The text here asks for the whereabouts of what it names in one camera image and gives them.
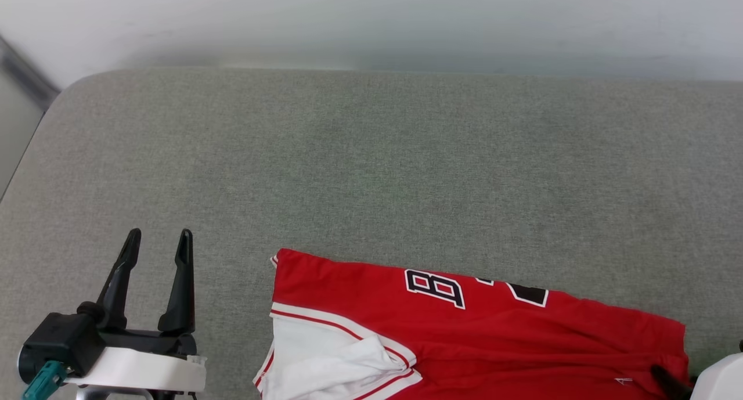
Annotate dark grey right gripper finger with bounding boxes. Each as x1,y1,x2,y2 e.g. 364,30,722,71
650,365,695,400

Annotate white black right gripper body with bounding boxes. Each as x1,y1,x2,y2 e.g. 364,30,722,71
690,353,743,400

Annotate grey fabric sofa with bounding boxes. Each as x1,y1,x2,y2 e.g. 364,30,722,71
0,68,743,400

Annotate red and white basketball jersey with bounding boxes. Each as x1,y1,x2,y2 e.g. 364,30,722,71
253,248,691,400

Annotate teal cable connector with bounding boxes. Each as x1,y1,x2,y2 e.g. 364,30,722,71
22,361,69,400

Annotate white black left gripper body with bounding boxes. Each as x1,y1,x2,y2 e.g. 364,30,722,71
63,329,207,400

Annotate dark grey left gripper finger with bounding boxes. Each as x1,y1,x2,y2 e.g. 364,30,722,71
78,228,142,330
157,229,196,333

